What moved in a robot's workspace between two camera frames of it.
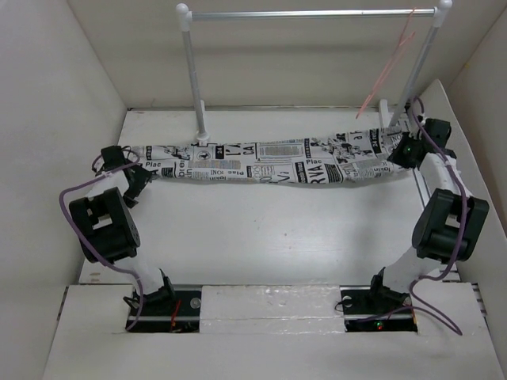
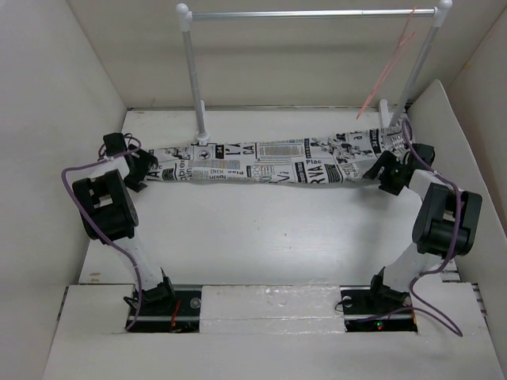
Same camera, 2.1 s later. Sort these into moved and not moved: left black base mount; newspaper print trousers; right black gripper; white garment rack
Moved: right black gripper
Not moved: left black base mount; newspaper print trousers; white garment rack
